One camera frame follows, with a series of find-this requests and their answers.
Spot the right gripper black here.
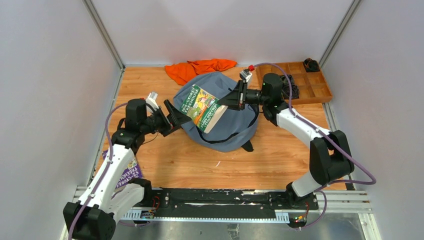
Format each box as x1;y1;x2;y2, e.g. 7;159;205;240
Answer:
217;80;269;111

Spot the green treehouse book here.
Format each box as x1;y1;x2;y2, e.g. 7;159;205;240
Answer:
179;84;228;134

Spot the blue grey backpack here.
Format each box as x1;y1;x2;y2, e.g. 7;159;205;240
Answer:
173;72;259;153

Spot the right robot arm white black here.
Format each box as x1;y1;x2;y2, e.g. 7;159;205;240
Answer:
218;73;355;209

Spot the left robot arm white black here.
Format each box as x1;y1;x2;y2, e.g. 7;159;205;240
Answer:
63;98;191;240

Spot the orange cloth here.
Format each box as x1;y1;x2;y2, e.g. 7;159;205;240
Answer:
164;58;238;86

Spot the rolled dark tie lower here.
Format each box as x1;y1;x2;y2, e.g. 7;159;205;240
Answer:
282;84;300;100

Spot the rolled dark tie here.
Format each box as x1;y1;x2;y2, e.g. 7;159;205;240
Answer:
282;84;300;100
280;74;295;87

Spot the rolled dark tie middle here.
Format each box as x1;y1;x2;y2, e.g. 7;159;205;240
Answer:
280;74;295;87

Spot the purple treehouse book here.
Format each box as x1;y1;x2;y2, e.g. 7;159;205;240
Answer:
98;148;143;192

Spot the wooden compartment tray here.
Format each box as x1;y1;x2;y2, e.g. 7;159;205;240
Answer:
277;61;333;105

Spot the rolled dark tie corner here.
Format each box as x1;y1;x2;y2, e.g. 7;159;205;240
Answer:
303;57;321;73

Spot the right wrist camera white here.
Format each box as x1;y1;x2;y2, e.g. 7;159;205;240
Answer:
239;68;253;84

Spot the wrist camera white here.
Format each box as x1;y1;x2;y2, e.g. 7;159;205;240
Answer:
145;91;160;113
239;68;253;84

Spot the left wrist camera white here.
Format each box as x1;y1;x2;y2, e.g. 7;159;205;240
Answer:
145;91;160;113

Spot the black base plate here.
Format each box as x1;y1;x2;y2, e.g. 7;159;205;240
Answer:
123;188;319;223

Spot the aluminium frame rail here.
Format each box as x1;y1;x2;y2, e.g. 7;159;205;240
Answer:
63;184;381;240

